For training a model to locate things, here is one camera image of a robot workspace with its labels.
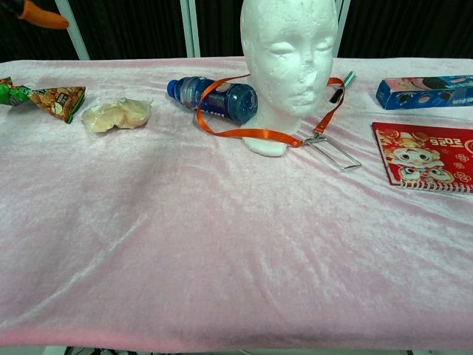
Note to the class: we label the clear badge holder frame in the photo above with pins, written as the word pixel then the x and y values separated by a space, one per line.
pixel 309 140

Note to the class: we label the white foam mannequin head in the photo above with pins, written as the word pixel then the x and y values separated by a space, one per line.
pixel 281 74

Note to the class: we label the blue drink bottle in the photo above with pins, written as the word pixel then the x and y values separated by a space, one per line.
pixel 229 100

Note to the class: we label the pink velvet tablecloth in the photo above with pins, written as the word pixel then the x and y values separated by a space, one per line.
pixel 111 222

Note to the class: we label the clear plastic snack bag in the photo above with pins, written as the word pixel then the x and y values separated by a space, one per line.
pixel 114 114

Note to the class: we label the green black marker pen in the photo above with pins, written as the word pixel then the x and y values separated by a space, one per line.
pixel 350 77

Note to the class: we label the blue cookie box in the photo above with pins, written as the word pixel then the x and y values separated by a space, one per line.
pixel 406 94

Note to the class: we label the red spiral notebook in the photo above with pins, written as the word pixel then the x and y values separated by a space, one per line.
pixel 425 159

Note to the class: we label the green orange snack bag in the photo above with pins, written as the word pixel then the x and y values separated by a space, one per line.
pixel 55 100

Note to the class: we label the white partition post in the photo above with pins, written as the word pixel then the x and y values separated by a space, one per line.
pixel 79 44
pixel 341 37
pixel 196 29

